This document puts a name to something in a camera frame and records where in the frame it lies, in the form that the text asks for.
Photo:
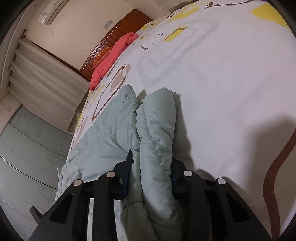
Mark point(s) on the grey wall switch plate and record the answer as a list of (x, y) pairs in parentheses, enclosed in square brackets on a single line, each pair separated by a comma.
[(108, 24)]

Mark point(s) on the white wall air conditioner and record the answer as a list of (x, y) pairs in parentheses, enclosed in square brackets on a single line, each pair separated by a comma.
[(51, 11)]

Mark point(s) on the orange patterned cushion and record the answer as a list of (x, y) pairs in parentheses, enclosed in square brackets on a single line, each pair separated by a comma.
[(101, 56)]

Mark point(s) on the light green quilted down coat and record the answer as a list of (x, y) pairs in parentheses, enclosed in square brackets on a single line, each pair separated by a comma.
[(146, 128)]

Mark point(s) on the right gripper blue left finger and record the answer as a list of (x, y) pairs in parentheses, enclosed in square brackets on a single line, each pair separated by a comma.
[(67, 219)]

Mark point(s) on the patterned white bed sheet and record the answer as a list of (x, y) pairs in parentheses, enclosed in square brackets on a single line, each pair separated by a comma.
[(230, 66)]

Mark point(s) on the red pillow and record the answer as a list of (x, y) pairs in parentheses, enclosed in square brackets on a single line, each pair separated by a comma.
[(110, 58)]

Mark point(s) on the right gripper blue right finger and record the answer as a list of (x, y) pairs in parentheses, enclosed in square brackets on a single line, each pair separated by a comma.
[(213, 210)]

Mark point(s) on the wooden headboard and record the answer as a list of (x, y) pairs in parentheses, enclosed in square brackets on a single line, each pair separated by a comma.
[(132, 22)]

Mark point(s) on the frosted glass wardrobe doors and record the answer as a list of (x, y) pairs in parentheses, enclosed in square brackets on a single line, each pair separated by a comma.
[(32, 152)]

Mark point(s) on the cream striped curtain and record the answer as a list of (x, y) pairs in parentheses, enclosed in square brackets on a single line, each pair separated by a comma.
[(45, 86)]

